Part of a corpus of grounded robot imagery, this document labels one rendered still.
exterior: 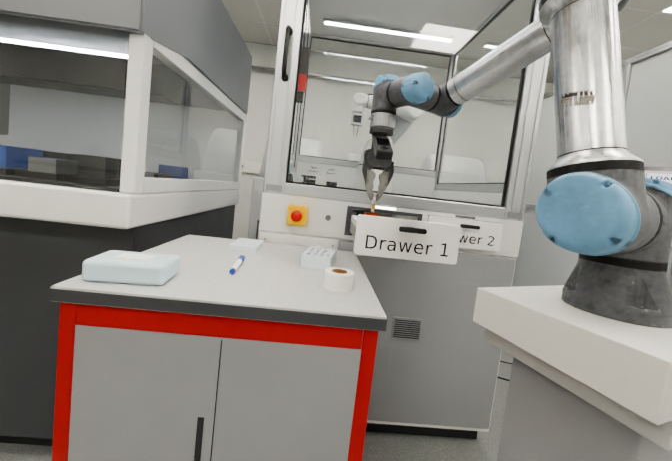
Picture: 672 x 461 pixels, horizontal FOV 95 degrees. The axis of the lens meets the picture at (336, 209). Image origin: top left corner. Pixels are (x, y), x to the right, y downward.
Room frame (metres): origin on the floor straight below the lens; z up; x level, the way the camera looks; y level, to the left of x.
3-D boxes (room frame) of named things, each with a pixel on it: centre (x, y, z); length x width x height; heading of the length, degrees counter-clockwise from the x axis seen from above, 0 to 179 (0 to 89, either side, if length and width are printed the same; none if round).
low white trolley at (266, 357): (0.85, 0.20, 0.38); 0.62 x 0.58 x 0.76; 93
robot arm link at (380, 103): (0.94, -0.11, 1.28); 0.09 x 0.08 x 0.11; 32
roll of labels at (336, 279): (0.71, -0.03, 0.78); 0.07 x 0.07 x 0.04
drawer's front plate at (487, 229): (1.19, -0.50, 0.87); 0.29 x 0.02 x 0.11; 93
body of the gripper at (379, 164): (0.95, -0.11, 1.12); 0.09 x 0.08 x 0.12; 6
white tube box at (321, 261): (0.91, 0.03, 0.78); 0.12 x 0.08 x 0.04; 173
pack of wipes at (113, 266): (0.63, 0.40, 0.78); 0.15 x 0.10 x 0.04; 98
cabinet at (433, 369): (1.65, -0.21, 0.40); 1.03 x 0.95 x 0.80; 93
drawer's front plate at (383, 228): (0.85, -0.21, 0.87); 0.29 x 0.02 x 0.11; 93
